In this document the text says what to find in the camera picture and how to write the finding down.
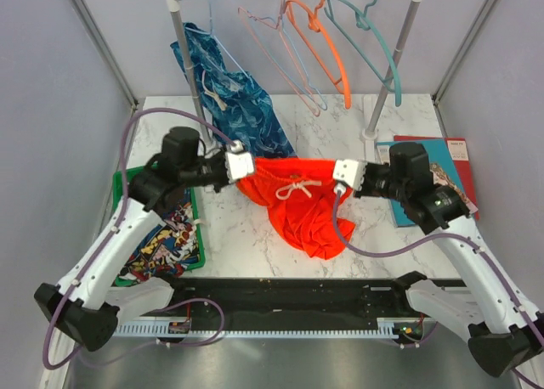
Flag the orange shorts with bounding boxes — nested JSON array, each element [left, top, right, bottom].
[[237, 157, 355, 260]]

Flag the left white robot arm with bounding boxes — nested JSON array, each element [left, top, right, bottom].
[[34, 127, 255, 352]]

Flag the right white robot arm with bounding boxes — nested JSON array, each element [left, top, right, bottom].
[[334, 142, 543, 377]]

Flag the blue patterned shorts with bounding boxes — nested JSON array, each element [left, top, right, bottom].
[[184, 22, 296, 159]]

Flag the colourful comic print shorts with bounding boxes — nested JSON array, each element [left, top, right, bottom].
[[115, 189, 201, 282]]

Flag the teal plastic hanger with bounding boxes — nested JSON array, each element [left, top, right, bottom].
[[323, 0, 403, 108]]

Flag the orange plastic hanger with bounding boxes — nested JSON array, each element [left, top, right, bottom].
[[285, 0, 352, 110]]

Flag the pink illustrated book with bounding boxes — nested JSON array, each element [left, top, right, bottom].
[[430, 162, 478, 215]]

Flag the teal folder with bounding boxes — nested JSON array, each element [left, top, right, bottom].
[[375, 137, 451, 228]]

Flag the red book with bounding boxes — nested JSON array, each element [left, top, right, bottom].
[[394, 135, 479, 220]]

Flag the green plastic basket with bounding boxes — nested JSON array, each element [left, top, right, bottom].
[[112, 166, 207, 286]]

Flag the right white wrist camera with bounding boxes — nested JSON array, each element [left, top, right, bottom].
[[332, 159, 368, 195]]

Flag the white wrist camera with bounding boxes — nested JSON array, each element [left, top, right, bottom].
[[332, 159, 368, 195], [224, 140, 256, 183]]

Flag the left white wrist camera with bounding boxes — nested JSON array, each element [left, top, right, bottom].
[[224, 140, 256, 183]]

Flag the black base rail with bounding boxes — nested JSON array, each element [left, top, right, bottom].
[[136, 276, 456, 333]]

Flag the light blue wire hanger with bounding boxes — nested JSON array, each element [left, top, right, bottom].
[[206, 0, 259, 78]]

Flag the white cable duct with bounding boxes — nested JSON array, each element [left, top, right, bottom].
[[114, 318, 439, 340]]

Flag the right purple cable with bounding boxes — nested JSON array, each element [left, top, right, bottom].
[[331, 189, 544, 389]]

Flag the purple cable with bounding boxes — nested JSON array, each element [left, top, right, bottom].
[[331, 189, 544, 389], [42, 107, 245, 371]]

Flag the pink wire hanger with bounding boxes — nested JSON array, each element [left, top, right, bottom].
[[237, 0, 321, 117]]

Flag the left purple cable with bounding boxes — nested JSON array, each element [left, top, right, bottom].
[[42, 107, 245, 371]]

